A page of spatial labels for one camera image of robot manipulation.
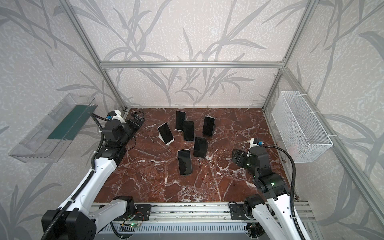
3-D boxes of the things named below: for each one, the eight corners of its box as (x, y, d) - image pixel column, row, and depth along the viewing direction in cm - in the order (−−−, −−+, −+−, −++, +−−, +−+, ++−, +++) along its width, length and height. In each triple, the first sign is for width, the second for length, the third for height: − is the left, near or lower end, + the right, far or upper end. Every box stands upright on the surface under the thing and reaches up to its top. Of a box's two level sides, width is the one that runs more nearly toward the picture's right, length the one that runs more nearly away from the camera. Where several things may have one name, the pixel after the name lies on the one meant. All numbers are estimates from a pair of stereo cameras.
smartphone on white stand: (166, 145, 101) (161, 132, 89) (162, 140, 104) (157, 127, 92) (173, 139, 104) (170, 126, 92) (170, 135, 106) (166, 122, 95)
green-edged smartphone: (202, 135, 106) (202, 123, 95) (204, 128, 110) (204, 115, 99) (212, 137, 105) (213, 125, 94) (213, 130, 109) (215, 117, 98)
